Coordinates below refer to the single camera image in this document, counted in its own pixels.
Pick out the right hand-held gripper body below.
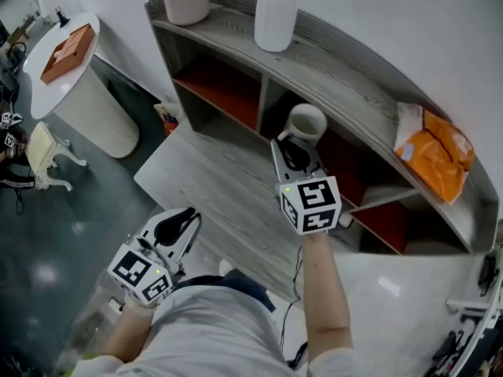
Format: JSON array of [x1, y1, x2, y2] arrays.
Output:
[[278, 164, 342, 236]]

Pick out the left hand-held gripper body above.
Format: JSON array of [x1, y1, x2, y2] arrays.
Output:
[[108, 235, 186, 305]]

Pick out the white cup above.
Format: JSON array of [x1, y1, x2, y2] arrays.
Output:
[[277, 103, 328, 149]]

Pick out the grey wooden shelf desk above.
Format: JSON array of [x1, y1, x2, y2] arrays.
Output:
[[144, 0, 500, 255]]

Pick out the person's right forearm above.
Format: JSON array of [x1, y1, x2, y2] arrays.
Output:
[[301, 229, 354, 368]]

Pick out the person's left forearm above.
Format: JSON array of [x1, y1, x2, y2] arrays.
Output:
[[102, 299, 159, 365]]

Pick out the grey wood-grain board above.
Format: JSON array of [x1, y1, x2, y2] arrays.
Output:
[[133, 122, 357, 309]]

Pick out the person's dark trouser legs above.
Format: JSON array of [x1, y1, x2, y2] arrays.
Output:
[[171, 268, 277, 314]]

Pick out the person's white shirt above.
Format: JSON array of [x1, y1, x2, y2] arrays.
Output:
[[73, 284, 355, 377]]

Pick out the red patterned bag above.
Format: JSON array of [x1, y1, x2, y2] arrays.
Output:
[[154, 101, 181, 137]]

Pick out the orange plastic packet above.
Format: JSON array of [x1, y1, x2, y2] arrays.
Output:
[[393, 101, 476, 206]]

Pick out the cream ornate stool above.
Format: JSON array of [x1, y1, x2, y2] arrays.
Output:
[[24, 121, 88, 192]]

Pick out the white ribbed vase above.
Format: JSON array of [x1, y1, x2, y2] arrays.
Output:
[[253, 0, 299, 53]]

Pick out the white mug on shelf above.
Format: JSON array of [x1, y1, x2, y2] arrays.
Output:
[[161, 0, 216, 27]]

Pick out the orange open box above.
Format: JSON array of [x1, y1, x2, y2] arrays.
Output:
[[39, 23, 97, 86]]

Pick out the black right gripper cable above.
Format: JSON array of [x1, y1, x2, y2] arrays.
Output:
[[280, 244, 304, 363]]

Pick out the white round pedestal table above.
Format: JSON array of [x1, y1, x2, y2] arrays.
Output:
[[22, 12, 141, 159]]

